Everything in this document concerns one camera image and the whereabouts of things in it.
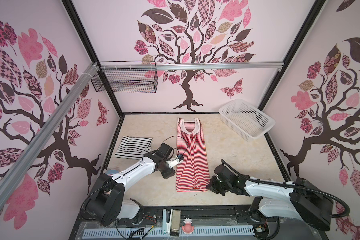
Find red white striped tank top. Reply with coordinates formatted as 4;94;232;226
176;118;210;192

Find black wire mesh basket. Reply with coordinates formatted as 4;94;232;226
91;60;159;94

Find aluminium rail back wall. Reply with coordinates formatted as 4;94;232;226
101;62;284;71

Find cartoon boy plush head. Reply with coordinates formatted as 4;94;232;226
105;170;120;176

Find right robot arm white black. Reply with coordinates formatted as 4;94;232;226
206;165;334;232

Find aluminium rail wall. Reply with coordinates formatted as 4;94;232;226
0;63;99;210
101;62;284;71

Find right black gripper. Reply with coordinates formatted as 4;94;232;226
203;175;231;195

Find white plastic laundry basket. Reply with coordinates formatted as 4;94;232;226
219;99;276;142

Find aluminium rail left wall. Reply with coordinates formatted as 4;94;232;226
0;63;99;210

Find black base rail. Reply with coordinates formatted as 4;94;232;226
79;202;303;227

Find black white striped tank top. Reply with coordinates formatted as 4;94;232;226
115;136;153;160

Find silver white box device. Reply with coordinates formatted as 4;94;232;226
162;209;181;237

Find pink pig figurine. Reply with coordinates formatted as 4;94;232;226
182;218;195;234

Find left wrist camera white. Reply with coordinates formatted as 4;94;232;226
167;154;184;169

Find black corrugated cable hose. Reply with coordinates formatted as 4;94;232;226
221;158;351;219

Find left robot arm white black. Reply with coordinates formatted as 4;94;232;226
81;143;184;227

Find white slotted cable duct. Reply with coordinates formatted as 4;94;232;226
81;226;255;240

